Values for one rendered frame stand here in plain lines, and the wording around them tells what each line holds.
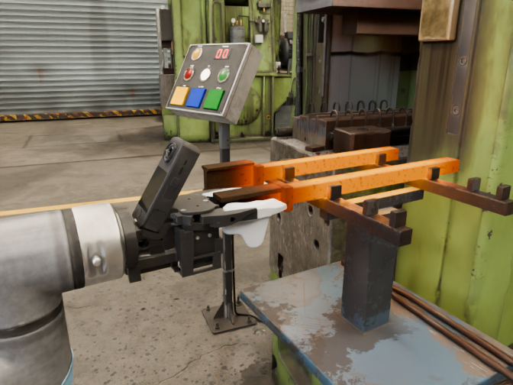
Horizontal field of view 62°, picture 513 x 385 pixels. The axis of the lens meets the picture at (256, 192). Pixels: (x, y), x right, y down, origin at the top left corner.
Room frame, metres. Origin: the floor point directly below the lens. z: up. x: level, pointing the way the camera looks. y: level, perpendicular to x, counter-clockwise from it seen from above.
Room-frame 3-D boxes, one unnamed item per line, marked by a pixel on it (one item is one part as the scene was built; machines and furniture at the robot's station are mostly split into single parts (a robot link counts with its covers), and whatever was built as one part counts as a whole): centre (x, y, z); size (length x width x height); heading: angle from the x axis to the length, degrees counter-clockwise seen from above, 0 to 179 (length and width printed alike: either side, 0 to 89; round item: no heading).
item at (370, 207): (0.55, -0.25, 0.97); 0.23 x 0.06 x 0.02; 119
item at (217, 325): (1.70, 0.13, 0.05); 0.22 x 0.22 x 0.09; 21
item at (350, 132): (1.07, -0.27, 0.95); 0.12 x 0.08 x 0.06; 111
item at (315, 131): (1.29, -0.34, 0.96); 0.42 x 0.20 x 0.09; 111
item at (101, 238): (0.44, 0.18, 0.95); 0.10 x 0.05 x 0.09; 29
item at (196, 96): (1.61, 0.22, 1.01); 0.07 x 0.05 x 0.07; 46
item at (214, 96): (1.54, 0.15, 1.01); 0.07 x 0.05 x 0.07; 46
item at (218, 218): (0.49, 0.04, 0.97); 0.09 x 0.05 x 0.02; 106
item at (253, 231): (0.51, 0.00, 0.95); 0.09 x 0.03 x 0.06; 106
